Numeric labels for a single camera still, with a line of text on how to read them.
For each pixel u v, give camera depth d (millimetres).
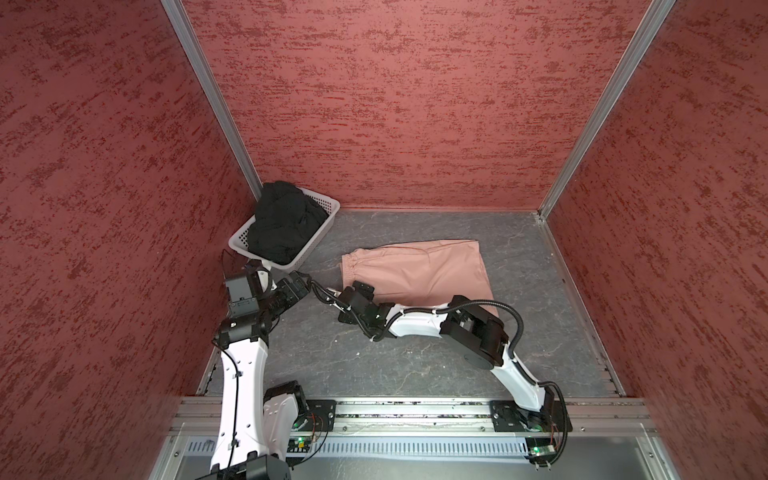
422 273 1006
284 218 1059
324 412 741
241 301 556
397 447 775
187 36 743
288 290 668
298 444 700
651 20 721
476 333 564
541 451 699
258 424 426
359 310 714
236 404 423
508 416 741
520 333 517
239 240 1004
